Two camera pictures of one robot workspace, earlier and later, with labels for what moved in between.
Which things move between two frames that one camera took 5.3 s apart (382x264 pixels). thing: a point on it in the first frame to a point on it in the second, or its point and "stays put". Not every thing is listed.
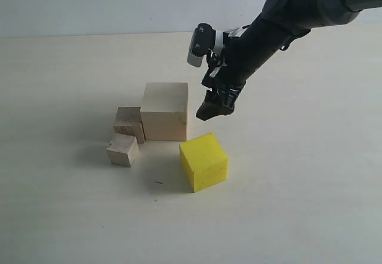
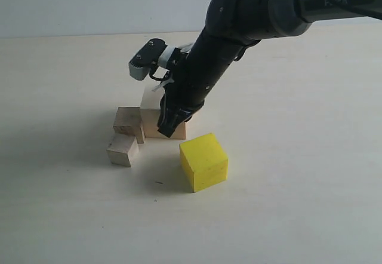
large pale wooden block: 164,111 stays put
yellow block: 206,163 stays put
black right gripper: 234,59 to 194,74
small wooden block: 123,149 stays put
